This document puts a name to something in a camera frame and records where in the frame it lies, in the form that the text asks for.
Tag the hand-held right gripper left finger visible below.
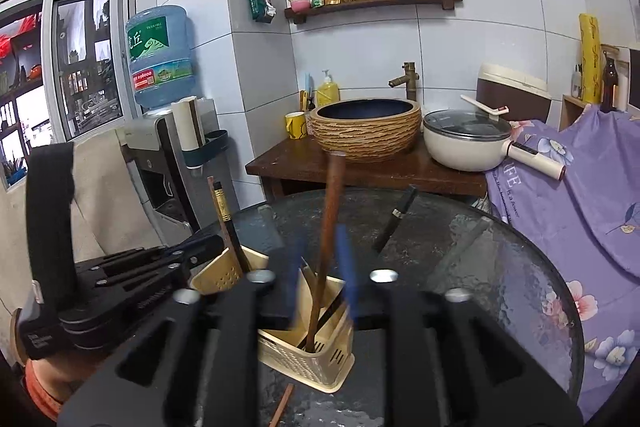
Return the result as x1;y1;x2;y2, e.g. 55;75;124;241
57;247;307;427

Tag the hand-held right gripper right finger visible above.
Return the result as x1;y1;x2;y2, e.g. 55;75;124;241
335;227;583;427

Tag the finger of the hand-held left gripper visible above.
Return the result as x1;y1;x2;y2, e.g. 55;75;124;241
60;271;190;339
75;234;225;289

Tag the black chopstick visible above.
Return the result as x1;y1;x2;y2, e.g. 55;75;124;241
372;184;420;253
299;289;349;350

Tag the wooden-handled metal spoon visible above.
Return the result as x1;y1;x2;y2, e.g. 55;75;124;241
304;152;348;354

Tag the brown chopstick with gold band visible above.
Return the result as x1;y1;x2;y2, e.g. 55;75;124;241
207;176;252;273

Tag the cream plastic utensil holder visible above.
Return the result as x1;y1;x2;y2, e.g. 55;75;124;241
190;244;357;394

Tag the brown wooden chopstick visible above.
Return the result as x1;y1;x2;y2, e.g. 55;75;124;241
269;383;295;427

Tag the person's left forearm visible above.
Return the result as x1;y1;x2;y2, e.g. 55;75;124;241
12;347;118;423

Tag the beige cloth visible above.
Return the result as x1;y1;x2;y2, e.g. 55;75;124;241
0;129;166;323

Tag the grey water dispenser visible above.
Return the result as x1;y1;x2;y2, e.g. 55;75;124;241
122;97;241;238

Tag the dark wooden counter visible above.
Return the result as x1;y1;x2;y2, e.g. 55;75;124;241
245;134;488;202

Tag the teal cup holder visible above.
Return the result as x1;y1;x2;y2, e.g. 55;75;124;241
182;129;230;170

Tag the woven pattern basin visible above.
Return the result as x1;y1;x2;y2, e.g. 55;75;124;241
310;98;423;162

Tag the white paper cup tube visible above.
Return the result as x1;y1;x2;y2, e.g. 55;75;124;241
171;96;206;152

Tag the yellow mug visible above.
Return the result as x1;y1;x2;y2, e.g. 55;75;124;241
285;111;308;141

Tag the white electric pot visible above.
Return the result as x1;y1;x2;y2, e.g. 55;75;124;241
422;108;567;182

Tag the yellow soap pump bottle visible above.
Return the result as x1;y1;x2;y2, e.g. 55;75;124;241
316;69;341;108

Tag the bronze faucet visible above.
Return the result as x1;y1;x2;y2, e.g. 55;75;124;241
388;62;420;102

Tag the blue water cooler bottle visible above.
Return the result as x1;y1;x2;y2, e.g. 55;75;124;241
125;5;197;110

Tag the white rice paddle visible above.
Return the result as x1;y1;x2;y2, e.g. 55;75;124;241
460;94;511;116

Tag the aluminium sliding window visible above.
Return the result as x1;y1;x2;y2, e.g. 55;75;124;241
0;0;138;192

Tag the purple floral cloth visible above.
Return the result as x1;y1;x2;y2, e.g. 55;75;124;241
485;104;640;423

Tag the brown and white rice cooker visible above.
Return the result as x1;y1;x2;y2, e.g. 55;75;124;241
475;63;553;128

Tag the brown glass bottle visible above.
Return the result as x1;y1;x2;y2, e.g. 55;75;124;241
601;52;621;112

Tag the yellow wrap roll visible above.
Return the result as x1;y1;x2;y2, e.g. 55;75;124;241
579;13;603;105

